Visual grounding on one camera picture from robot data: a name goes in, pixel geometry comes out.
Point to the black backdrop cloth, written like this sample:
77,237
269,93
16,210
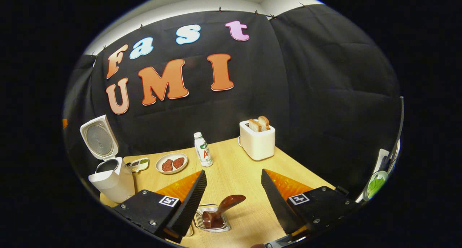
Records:
325,96

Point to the white rice cooker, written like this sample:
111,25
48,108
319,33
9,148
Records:
113,181

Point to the small white seasoning tray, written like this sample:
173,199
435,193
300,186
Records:
139,164

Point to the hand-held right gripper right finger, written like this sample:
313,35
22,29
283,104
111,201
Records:
278,208

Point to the green round object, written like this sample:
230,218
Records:
376,182

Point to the white round plate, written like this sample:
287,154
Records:
171,155

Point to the white toaster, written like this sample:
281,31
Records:
257,143

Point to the brown wooden spoon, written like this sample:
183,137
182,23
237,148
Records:
220,212

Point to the toasted bread slice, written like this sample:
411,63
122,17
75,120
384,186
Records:
255,125
265,122

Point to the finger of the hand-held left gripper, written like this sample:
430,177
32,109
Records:
64,123

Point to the white flat board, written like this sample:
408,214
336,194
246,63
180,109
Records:
382,157

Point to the white drink bottle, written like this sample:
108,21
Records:
203,150

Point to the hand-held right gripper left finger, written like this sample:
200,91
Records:
191,208

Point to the cream square container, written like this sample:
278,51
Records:
188,230

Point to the red meat piece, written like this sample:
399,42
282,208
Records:
178,162
167,165

